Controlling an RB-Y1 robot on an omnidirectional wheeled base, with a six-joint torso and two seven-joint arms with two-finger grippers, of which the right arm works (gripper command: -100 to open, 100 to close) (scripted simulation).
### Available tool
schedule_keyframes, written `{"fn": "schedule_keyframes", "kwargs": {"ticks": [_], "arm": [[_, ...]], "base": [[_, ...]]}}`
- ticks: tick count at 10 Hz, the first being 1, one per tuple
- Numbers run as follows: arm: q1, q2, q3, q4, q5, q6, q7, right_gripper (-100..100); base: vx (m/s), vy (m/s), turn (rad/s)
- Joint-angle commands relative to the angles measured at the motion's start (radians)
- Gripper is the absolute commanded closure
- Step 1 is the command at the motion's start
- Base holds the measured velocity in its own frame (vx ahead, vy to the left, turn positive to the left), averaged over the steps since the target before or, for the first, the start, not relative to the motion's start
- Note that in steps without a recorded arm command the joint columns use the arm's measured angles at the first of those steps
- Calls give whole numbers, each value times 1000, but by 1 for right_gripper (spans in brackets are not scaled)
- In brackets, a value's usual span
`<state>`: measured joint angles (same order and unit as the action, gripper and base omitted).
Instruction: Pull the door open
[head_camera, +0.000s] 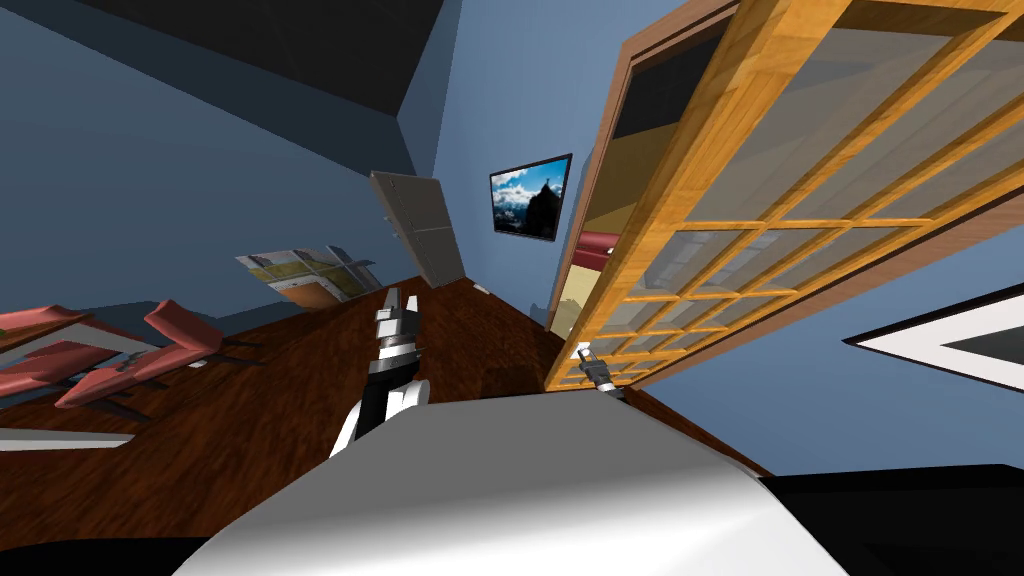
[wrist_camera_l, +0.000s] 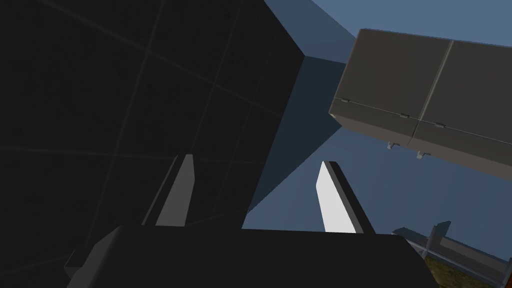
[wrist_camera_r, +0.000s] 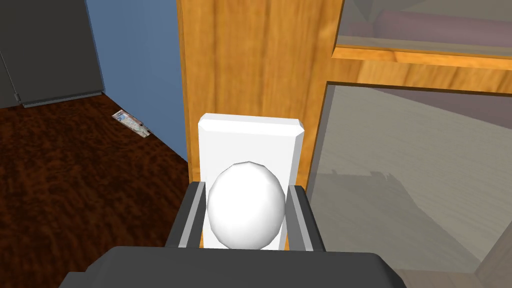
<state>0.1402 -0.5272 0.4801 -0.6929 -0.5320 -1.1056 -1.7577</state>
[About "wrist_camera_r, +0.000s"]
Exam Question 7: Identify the dark grey cabinet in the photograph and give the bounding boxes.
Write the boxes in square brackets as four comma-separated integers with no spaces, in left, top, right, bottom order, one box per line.
[0,0,106,110]

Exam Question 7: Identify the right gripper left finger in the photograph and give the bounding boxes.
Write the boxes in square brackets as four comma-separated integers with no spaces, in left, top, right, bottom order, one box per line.
[165,181,207,249]

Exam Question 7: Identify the small flat printed packet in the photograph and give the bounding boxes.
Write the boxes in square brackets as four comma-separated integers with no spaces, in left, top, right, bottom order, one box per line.
[111,109,153,139]

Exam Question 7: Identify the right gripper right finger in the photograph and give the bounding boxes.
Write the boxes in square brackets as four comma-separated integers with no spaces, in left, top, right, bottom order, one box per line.
[285,184,327,253]

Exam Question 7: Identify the wooden glazed door leaf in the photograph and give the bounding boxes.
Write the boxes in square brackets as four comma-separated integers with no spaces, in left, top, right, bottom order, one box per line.
[176,0,512,288]

